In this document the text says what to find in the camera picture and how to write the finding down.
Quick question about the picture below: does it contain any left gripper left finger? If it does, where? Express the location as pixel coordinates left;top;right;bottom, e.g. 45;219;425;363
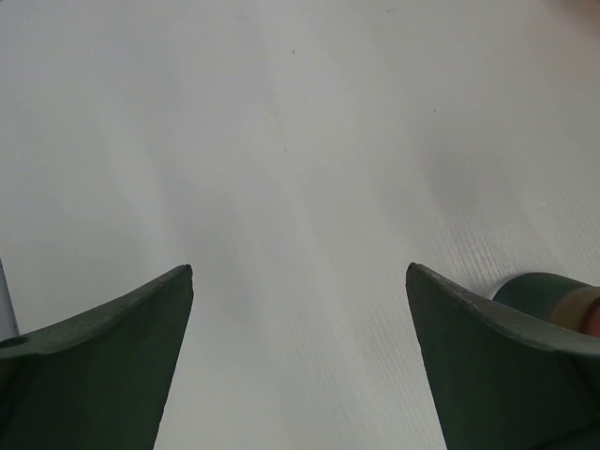
1;264;193;450

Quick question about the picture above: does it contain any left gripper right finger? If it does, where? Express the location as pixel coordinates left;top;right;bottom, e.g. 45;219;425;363
406;263;599;449

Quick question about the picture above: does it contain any grey carafe with red rim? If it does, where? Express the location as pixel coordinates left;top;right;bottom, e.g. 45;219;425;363
493;273;599;338

